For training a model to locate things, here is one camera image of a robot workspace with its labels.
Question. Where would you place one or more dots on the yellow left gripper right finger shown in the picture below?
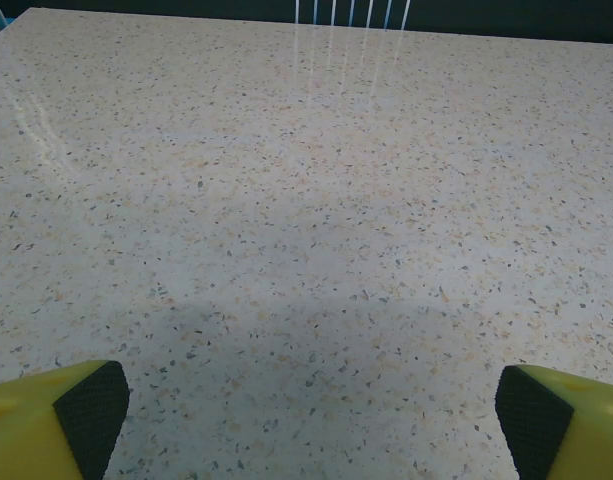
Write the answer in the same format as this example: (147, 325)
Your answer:
(586, 430)

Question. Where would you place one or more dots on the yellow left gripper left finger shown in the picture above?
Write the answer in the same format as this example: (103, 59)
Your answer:
(21, 430)

